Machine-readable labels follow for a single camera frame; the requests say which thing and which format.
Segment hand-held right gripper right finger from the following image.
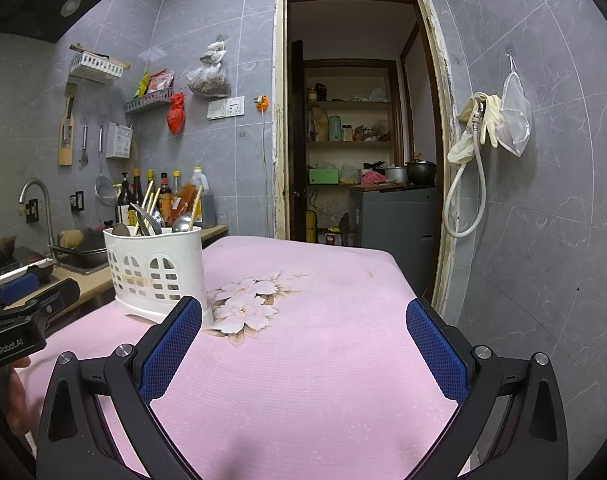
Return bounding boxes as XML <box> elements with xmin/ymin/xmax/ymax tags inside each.
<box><xmin>406</xmin><ymin>297</ymin><xmax>569</xmax><ymax>480</ymax></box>

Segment dark wooden door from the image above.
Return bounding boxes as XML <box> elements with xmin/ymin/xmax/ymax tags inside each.
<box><xmin>290</xmin><ymin>40</ymin><xmax>309</xmax><ymax>243</ymax></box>

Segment large dark oil jug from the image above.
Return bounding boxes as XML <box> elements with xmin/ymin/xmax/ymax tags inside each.
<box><xmin>190</xmin><ymin>166</ymin><xmax>217</xmax><ymax>228</ymax></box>

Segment black frying pan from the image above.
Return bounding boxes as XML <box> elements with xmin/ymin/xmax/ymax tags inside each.
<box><xmin>48</xmin><ymin>240</ymin><xmax>109</xmax><ymax>269</ymax></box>

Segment white plastic utensil basket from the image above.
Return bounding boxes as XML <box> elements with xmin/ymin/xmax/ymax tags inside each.
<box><xmin>102</xmin><ymin>227</ymin><xmax>215</xmax><ymax>328</ymax></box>

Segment pink floral tablecloth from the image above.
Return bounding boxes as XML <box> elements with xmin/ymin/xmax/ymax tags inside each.
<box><xmin>31</xmin><ymin>235</ymin><xmax>477</xmax><ymax>480</ymax></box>

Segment grey wall rack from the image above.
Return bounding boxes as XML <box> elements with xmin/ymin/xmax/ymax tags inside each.
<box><xmin>124</xmin><ymin>89</ymin><xmax>175</xmax><ymax>115</ymax></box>

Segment black pot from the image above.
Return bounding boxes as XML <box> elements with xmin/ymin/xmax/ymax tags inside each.
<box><xmin>406</xmin><ymin>160</ymin><xmax>437</xmax><ymax>186</ymax></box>

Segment colourful snack packets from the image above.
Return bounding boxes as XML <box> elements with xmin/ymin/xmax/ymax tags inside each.
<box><xmin>135</xmin><ymin>70</ymin><xmax>175</xmax><ymax>98</ymax></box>

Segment white hanging box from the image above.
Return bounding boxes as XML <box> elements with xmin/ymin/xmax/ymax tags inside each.
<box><xmin>106</xmin><ymin>121</ymin><xmax>134</xmax><ymax>160</ymax></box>

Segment wall switch panel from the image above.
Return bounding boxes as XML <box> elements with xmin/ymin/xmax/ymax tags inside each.
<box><xmin>207</xmin><ymin>96</ymin><xmax>245</xmax><ymax>121</ymax></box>

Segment wooden shelf unit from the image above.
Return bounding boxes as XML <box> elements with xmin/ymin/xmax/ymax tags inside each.
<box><xmin>303</xmin><ymin>59</ymin><xmax>403</xmax><ymax>187</ymax></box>

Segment cream rubber gloves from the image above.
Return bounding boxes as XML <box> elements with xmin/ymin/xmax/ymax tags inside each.
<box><xmin>448</xmin><ymin>92</ymin><xmax>507</xmax><ymax>163</ymax></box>

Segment white hose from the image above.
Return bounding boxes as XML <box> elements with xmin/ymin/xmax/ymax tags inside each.
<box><xmin>443</xmin><ymin>102</ymin><xmax>487</xmax><ymax>238</ymax></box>

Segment green box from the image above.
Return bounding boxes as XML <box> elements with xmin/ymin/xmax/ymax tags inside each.
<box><xmin>308</xmin><ymin>167</ymin><xmax>340</xmax><ymax>186</ymax></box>

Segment wooden door frame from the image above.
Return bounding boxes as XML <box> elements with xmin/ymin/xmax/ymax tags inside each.
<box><xmin>274</xmin><ymin>0</ymin><xmax>457</xmax><ymax>311</ymax></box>

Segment person's left hand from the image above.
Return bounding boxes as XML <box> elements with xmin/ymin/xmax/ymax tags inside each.
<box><xmin>4</xmin><ymin>357</ymin><xmax>32</xmax><ymax>426</ymax></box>

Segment clear bag of dried goods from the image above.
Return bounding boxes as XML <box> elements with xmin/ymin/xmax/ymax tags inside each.
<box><xmin>186</xmin><ymin>40</ymin><xmax>232</xmax><ymax>98</ymax></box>

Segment hanging mesh strainer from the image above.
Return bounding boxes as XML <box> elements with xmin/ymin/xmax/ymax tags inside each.
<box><xmin>94</xmin><ymin>124</ymin><xmax>113</xmax><ymax>207</ymax></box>

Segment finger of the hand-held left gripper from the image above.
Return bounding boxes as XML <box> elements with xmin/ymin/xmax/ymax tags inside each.
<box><xmin>0</xmin><ymin>266</ymin><xmax>54</xmax><ymax>306</ymax></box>
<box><xmin>21</xmin><ymin>278</ymin><xmax>80</xmax><ymax>321</ymax></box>

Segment metal faucet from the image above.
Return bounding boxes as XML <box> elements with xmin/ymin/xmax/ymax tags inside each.
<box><xmin>18</xmin><ymin>178</ymin><xmax>57</xmax><ymax>261</ymax></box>

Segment white mesh bag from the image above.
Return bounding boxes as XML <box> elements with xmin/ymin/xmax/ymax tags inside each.
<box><xmin>498</xmin><ymin>52</ymin><xmax>532</xmax><ymax>158</ymax></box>

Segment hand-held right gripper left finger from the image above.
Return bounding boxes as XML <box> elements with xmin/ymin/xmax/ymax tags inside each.
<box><xmin>36</xmin><ymin>296</ymin><xmax>204</xmax><ymax>480</ymax></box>

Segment red label sauce bottle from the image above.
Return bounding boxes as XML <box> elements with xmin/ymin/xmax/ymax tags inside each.
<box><xmin>158</xmin><ymin>172</ymin><xmax>173</xmax><ymax>226</ymax></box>

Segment red plastic bag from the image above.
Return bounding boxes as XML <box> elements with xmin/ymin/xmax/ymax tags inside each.
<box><xmin>166</xmin><ymin>93</ymin><xmax>186</xmax><ymax>135</ymax></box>

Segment grey cabinet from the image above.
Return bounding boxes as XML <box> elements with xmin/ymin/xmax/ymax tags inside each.
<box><xmin>348</xmin><ymin>185</ymin><xmax>437</xmax><ymax>296</ymax></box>

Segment white wall basket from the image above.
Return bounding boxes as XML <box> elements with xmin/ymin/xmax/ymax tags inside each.
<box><xmin>68</xmin><ymin>51</ymin><xmax>125</xmax><ymax>85</ymax></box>

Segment metal table knife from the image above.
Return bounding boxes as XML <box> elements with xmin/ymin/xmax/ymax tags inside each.
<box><xmin>130</xmin><ymin>203</ymin><xmax>152</xmax><ymax>237</ymax></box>

